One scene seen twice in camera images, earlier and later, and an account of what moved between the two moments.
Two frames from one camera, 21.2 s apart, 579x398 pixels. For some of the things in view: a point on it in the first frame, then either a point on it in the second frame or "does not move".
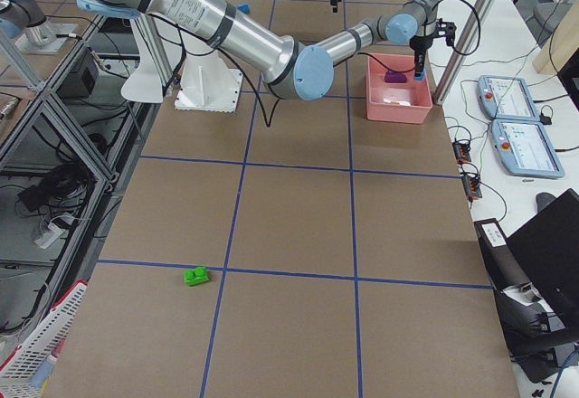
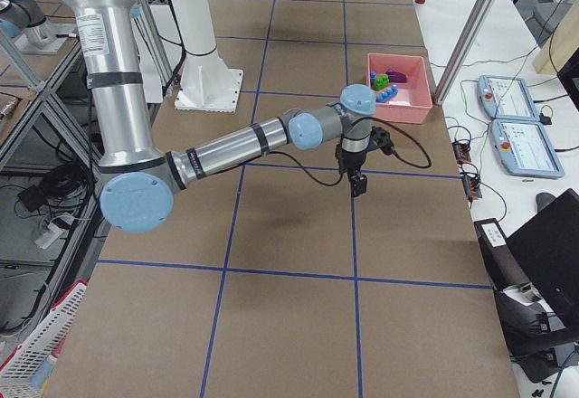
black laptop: [546, 249] does not move
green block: [195, 276] → [380, 81]
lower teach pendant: [525, 148] does not move
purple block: [395, 77] does not move
